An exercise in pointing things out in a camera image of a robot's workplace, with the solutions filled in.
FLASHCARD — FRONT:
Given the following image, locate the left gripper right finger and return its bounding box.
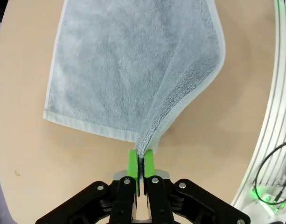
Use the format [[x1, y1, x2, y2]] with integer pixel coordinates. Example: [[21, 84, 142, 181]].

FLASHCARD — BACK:
[[142, 149, 251, 224]]

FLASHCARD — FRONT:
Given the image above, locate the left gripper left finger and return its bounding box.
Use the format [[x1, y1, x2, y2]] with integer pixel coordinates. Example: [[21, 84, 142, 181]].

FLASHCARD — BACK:
[[35, 149, 140, 224]]

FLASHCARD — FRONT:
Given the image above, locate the light blue towel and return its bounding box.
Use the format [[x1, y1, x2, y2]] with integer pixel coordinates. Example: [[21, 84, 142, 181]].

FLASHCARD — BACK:
[[42, 0, 226, 156]]

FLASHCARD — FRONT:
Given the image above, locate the black looped cable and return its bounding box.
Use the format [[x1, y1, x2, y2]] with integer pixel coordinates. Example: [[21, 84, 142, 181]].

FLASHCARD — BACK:
[[254, 141, 286, 206]]

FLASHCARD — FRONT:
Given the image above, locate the aluminium frame profile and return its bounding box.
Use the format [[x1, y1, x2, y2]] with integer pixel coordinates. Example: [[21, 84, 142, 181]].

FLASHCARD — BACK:
[[231, 0, 286, 224]]

